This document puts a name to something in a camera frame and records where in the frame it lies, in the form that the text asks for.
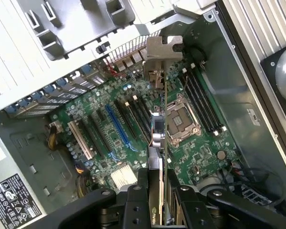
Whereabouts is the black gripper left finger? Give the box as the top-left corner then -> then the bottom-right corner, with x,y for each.
26,168 -> 150,229

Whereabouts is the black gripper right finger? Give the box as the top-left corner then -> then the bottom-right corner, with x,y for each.
167,168 -> 286,229

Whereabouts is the Nvidia graphics card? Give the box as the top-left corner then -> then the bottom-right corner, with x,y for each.
142,35 -> 184,229

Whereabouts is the silver chipset heatsink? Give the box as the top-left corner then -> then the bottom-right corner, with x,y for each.
110,164 -> 138,189

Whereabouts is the green motherboard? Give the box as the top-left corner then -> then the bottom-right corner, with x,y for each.
46,57 -> 244,191

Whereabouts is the long black expansion slot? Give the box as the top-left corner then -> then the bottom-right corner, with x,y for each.
76,118 -> 98,157
113,99 -> 137,140
87,114 -> 112,153

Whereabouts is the blue expansion slot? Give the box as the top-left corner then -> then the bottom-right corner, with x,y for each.
104,104 -> 130,146

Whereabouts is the white expansion slot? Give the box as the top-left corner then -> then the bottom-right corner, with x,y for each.
67,120 -> 95,161

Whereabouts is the black RAM slot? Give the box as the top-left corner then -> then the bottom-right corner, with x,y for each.
124,101 -> 150,145
182,68 -> 219,136
120,101 -> 143,144
177,70 -> 214,136
191,63 -> 228,131
128,97 -> 150,144
187,65 -> 224,133
132,94 -> 151,144

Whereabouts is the CPU socket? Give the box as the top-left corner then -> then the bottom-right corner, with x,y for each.
166,94 -> 204,146

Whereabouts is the silver power supply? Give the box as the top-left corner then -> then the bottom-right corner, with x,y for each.
0,120 -> 53,229

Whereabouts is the silver port block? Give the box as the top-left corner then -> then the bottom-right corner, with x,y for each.
115,61 -> 127,72
131,52 -> 143,64
123,57 -> 134,69

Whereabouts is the grey parts rack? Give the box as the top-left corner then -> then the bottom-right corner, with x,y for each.
15,0 -> 177,62

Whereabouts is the yellow black wire bundle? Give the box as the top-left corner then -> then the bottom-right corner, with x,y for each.
47,120 -> 62,151
74,161 -> 92,200

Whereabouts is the red twisted wire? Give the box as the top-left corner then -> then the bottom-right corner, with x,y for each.
104,58 -> 127,77

